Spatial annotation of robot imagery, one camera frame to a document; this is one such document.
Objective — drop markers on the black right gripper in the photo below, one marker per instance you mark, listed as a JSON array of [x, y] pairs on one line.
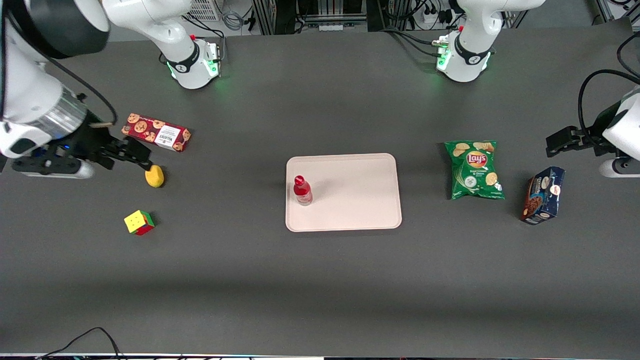
[[88, 139]]

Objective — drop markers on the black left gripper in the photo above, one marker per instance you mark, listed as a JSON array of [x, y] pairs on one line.
[[589, 136]]

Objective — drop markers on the red coke bottle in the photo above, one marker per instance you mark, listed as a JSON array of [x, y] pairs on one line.
[[303, 190]]

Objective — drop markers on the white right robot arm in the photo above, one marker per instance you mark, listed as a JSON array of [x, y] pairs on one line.
[[30, 90]]

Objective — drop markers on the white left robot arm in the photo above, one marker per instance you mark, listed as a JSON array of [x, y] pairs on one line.
[[465, 60]]

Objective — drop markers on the beige plastic tray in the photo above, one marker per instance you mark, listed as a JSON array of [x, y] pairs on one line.
[[355, 195]]

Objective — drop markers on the yellow lemon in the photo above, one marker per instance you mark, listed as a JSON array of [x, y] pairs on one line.
[[155, 177]]

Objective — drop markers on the red cookie box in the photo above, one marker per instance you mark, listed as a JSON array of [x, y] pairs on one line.
[[156, 132]]

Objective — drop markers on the dark blue cookie box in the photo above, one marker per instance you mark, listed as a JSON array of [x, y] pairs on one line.
[[544, 195]]

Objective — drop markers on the colourful Rubik's cube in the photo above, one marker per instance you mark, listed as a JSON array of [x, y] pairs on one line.
[[139, 222]]

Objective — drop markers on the green Lay's chips bag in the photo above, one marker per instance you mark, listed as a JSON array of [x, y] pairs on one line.
[[475, 170]]

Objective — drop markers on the white perforated box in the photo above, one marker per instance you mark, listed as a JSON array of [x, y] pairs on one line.
[[202, 10]]

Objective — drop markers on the white power strip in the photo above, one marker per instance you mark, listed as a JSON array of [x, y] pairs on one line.
[[331, 27]]

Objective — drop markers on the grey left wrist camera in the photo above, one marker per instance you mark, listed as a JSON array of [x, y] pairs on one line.
[[620, 167]]

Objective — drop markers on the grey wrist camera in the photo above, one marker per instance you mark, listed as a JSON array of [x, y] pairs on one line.
[[620, 167], [50, 169]]

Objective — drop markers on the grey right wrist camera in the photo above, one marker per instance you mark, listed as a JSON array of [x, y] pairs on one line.
[[50, 169]]

